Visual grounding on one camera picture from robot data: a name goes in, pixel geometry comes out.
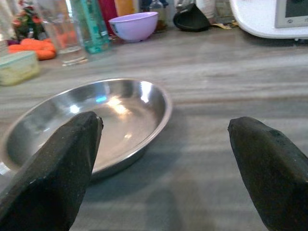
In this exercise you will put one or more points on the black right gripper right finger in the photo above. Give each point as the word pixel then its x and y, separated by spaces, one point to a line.
pixel 272 166

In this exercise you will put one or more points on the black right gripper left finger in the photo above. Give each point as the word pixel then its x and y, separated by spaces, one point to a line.
pixel 50 173

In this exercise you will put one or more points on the shallow stainless steel plate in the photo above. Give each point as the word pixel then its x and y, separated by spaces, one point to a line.
pixel 115 115

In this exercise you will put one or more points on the plastic food container teal lid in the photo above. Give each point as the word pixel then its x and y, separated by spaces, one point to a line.
pixel 18 67

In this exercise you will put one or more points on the clear drinking glass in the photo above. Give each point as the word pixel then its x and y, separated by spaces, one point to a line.
pixel 63 31

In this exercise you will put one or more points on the white kitchen appliance with screen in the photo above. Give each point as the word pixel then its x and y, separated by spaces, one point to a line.
pixel 262 16

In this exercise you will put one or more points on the teal transparent bottle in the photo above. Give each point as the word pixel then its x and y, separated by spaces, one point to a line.
pixel 92 26

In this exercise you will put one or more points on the small decorated christmas tree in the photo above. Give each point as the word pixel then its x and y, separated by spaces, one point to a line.
pixel 27 20

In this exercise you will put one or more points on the lilac plastic bowl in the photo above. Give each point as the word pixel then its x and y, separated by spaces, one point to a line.
pixel 134 25

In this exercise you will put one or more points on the white ceramic jar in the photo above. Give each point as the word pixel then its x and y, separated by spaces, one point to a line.
pixel 205 8

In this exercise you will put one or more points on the red bottle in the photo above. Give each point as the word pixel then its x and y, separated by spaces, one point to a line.
pixel 107 10

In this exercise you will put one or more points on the orange bottle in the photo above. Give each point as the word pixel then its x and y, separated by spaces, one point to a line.
pixel 124 6

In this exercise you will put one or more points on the clear glass jar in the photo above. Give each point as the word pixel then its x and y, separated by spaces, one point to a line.
pixel 159 12

